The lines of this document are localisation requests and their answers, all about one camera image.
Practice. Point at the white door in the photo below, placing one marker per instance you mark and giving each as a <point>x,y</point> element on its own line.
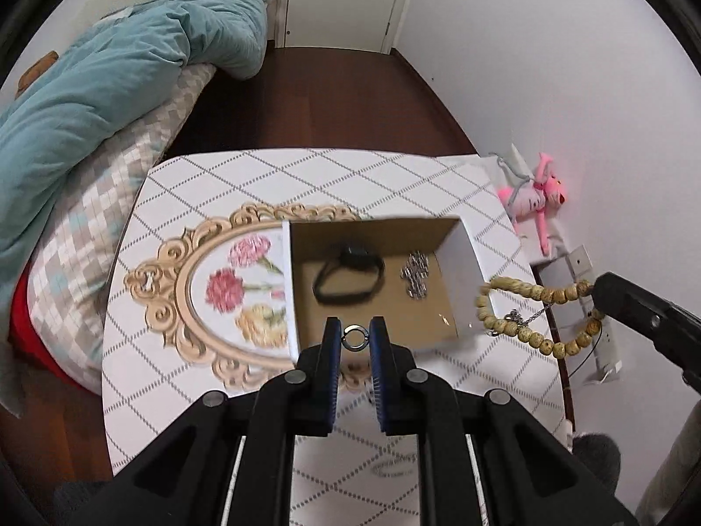
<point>339,0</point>

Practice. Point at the checkered pillow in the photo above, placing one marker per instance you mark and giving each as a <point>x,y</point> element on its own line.
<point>82,230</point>

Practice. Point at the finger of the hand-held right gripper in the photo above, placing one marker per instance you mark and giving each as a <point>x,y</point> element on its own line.
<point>641,315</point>

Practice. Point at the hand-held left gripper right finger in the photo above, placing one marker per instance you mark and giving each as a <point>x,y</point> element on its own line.
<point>379,389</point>

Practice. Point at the cardboard box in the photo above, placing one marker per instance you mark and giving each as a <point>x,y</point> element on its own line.
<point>394,309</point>

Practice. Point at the white wall socket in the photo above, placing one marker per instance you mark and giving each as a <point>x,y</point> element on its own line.
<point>579,260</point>

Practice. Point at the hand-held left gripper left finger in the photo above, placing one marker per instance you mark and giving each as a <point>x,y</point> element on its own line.
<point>331,389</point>

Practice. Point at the grey slipper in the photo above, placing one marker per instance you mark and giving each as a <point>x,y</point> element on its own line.
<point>597,457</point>

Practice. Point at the red cloth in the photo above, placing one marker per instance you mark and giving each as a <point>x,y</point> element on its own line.
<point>33,339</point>

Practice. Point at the teal duvet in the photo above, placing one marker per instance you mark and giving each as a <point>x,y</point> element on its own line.
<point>109,82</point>

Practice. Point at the pink plush toy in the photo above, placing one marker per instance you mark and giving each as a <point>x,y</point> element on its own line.
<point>528,200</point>

